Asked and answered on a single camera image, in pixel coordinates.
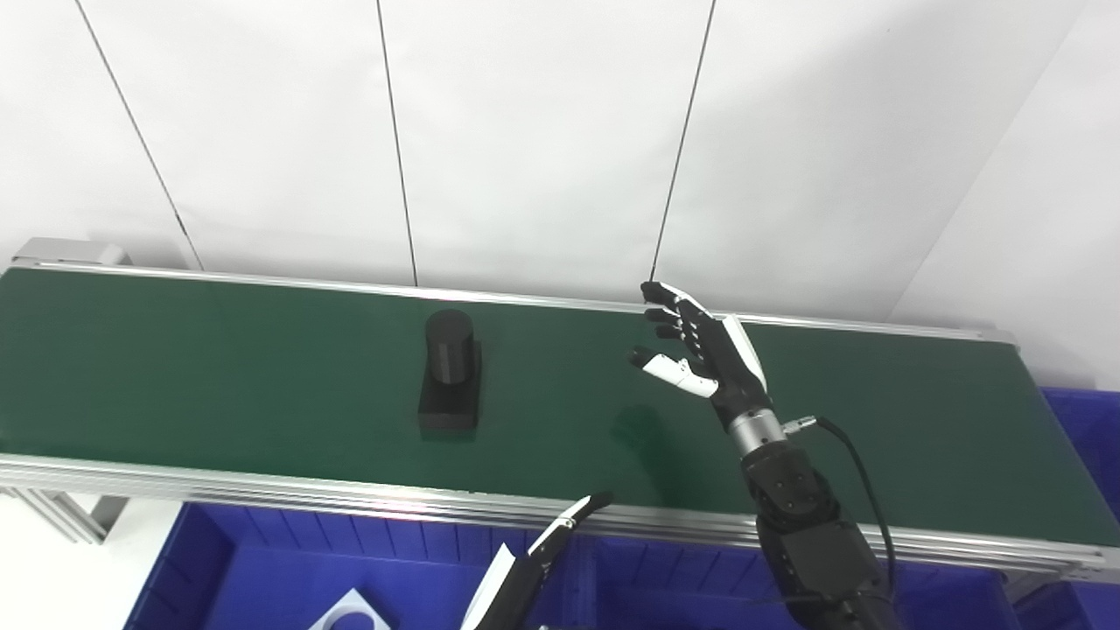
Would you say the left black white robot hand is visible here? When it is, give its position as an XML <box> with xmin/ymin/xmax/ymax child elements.
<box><xmin>459</xmin><ymin>492</ymin><xmax>615</xmax><ymax>630</ymax></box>

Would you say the white flat part with hole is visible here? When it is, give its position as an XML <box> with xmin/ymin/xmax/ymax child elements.
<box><xmin>308</xmin><ymin>588</ymin><xmax>392</xmax><ymax>630</ymax></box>

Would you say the green conveyor belt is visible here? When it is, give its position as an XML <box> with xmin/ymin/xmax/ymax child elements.
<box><xmin>0</xmin><ymin>236</ymin><xmax>1120</xmax><ymax>585</ymax></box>
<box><xmin>0</xmin><ymin>267</ymin><xmax>1120</xmax><ymax>549</ymax></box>

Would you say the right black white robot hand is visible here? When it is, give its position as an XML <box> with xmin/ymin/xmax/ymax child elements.
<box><xmin>628</xmin><ymin>280</ymin><xmax>776</xmax><ymax>431</ymax></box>

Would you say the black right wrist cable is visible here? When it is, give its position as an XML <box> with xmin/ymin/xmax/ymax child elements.
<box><xmin>783</xmin><ymin>416</ymin><xmax>899</xmax><ymax>605</ymax></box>

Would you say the aluminium conveyor support leg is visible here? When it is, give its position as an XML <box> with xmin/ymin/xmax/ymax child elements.
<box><xmin>0</xmin><ymin>488</ymin><xmax>130</xmax><ymax>546</ymax></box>

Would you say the blue plastic bin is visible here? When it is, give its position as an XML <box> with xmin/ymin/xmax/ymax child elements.
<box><xmin>577</xmin><ymin>535</ymin><xmax>1025</xmax><ymax>630</ymax></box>
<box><xmin>1015</xmin><ymin>388</ymin><xmax>1120</xmax><ymax>630</ymax></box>
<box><xmin>122</xmin><ymin>503</ymin><xmax>596</xmax><ymax>630</ymax></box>

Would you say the black cylinder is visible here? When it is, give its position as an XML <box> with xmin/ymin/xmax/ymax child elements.
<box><xmin>417</xmin><ymin>309</ymin><xmax>483</xmax><ymax>435</ymax></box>

